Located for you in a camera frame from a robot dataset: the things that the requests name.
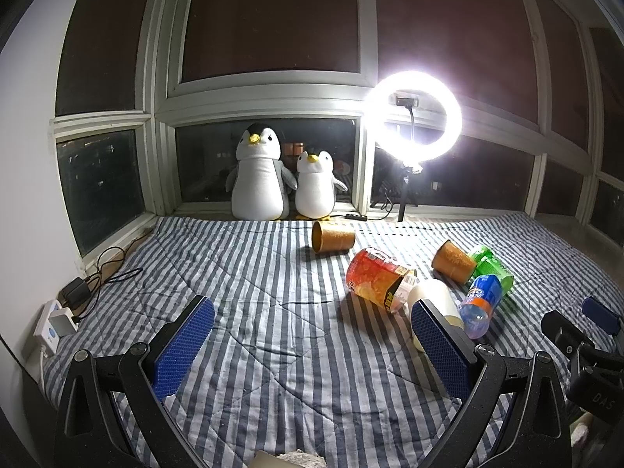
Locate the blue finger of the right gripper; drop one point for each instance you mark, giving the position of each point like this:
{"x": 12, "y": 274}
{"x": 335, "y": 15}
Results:
{"x": 602, "y": 316}

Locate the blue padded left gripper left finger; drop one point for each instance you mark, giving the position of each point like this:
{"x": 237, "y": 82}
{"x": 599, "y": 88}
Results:
{"x": 90, "y": 431}

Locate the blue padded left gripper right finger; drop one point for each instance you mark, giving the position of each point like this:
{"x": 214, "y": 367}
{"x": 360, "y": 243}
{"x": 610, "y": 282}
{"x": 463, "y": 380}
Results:
{"x": 534, "y": 432}

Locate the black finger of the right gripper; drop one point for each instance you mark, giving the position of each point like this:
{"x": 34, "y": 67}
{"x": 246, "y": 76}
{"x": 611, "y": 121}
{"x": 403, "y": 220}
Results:
{"x": 562, "y": 333}

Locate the brown paper cup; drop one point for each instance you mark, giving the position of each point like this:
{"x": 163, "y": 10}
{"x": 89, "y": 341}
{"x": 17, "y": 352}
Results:
{"x": 453, "y": 262}
{"x": 331, "y": 237}

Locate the white paper cup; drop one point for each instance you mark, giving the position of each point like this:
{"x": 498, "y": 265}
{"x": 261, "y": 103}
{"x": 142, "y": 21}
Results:
{"x": 438, "y": 293}

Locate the orange instant noodle cup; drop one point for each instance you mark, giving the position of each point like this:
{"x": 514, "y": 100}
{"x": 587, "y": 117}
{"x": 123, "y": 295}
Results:
{"x": 380, "y": 279}

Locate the blue orange Fanta bottle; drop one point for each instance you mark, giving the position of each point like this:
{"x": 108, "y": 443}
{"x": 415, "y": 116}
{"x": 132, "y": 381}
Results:
{"x": 479, "y": 305}

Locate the green soda bottle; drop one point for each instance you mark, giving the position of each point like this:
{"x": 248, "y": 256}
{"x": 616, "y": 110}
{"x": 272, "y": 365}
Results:
{"x": 488, "y": 264}

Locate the white power strip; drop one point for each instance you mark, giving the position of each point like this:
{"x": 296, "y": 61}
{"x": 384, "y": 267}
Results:
{"x": 43, "y": 332}

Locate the white charger block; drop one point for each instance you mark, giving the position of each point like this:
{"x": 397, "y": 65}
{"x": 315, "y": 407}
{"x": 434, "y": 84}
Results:
{"x": 62, "y": 320}

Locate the black power adapter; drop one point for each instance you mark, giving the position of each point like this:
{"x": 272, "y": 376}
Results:
{"x": 75, "y": 293}

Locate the striped blue white quilt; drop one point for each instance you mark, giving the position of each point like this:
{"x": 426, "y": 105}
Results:
{"x": 294, "y": 362}

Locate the black power strip on sill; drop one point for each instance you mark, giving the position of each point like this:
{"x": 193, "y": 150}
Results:
{"x": 355, "y": 217}

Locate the small plush penguin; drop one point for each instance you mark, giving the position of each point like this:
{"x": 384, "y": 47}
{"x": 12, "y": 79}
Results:
{"x": 315, "y": 195}

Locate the large plush penguin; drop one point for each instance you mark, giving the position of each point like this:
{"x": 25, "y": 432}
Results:
{"x": 260, "y": 183}

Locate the black ring light tripod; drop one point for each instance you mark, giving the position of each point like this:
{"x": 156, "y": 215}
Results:
{"x": 409, "y": 103}

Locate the bright ring light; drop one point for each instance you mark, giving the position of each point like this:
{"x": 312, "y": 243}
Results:
{"x": 380, "y": 107}

